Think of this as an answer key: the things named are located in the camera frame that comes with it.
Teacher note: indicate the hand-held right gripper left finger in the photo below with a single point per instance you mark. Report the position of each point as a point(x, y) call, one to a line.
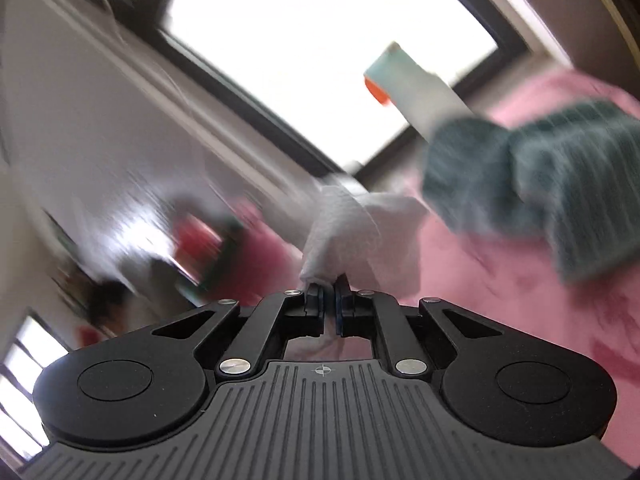
point(316, 307)

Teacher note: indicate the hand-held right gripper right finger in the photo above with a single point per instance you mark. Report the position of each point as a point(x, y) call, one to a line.
point(344, 307)

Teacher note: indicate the white paper tissue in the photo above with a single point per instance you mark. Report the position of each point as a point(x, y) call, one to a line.
point(355, 230)

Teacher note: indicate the pink water bottle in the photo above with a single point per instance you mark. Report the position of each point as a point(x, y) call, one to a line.
point(200, 245)

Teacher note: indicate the pink printed blanket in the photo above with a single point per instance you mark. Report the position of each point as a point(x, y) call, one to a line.
point(500, 285)

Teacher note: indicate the teal striped towel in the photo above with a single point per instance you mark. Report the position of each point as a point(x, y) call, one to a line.
point(550, 170)

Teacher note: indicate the dark window frame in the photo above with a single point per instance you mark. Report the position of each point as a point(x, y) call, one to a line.
point(260, 115)

